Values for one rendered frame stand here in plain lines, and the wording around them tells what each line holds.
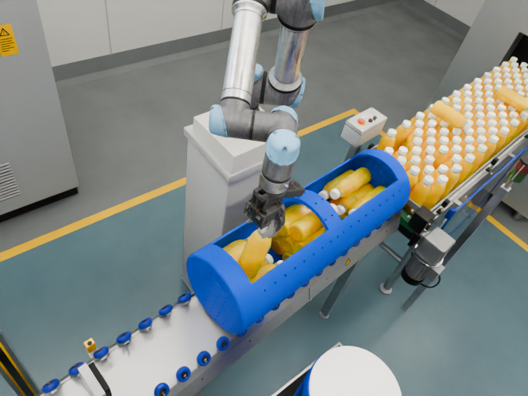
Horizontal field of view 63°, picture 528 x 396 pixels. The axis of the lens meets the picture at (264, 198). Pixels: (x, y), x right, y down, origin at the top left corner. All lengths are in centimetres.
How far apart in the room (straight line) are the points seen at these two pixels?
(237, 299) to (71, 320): 149
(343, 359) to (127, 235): 180
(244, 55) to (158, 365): 94
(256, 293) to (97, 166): 220
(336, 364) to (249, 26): 99
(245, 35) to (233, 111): 21
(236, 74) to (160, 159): 225
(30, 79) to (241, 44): 152
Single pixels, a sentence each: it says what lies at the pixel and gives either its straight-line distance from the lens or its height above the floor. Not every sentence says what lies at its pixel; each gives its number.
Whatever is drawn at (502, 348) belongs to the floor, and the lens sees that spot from 311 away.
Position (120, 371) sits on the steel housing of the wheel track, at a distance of 146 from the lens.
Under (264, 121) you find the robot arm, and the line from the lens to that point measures 106.
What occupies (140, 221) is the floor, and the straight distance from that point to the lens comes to 292.
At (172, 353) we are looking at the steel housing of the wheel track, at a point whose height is 93.
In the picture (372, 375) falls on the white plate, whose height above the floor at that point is 104.
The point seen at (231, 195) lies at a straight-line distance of 171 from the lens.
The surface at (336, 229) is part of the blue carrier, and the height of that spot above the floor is 120.
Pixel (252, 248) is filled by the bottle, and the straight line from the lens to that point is 126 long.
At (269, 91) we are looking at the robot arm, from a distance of 155.
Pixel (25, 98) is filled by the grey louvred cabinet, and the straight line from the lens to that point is 253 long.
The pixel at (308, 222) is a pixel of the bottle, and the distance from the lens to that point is 146.
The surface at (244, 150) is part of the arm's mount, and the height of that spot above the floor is 124.
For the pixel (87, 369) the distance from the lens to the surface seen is 130.
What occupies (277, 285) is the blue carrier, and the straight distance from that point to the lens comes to 132.
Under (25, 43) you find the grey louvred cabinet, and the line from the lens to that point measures 239.
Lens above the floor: 229
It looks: 47 degrees down
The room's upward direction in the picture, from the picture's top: 14 degrees clockwise
